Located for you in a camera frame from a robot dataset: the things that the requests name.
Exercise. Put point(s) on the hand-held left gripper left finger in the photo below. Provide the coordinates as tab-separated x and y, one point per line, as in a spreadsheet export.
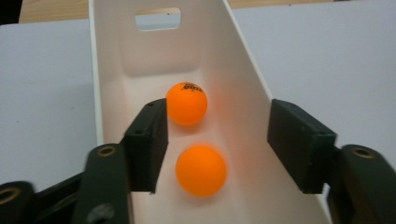
148	146

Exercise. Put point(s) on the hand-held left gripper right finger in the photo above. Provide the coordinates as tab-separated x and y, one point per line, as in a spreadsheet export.
300	143

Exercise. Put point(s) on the orange ball with black print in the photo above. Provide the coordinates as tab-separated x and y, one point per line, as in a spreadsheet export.
186	104

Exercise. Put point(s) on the plain orange ball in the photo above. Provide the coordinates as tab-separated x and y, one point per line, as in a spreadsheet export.
201	171

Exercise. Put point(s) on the long white plastic bin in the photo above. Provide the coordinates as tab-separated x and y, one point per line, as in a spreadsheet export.
140	56

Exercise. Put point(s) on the white board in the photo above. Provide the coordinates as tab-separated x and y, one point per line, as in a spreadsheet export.
46	93

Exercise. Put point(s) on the wooden table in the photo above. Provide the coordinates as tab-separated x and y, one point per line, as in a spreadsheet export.
53	11

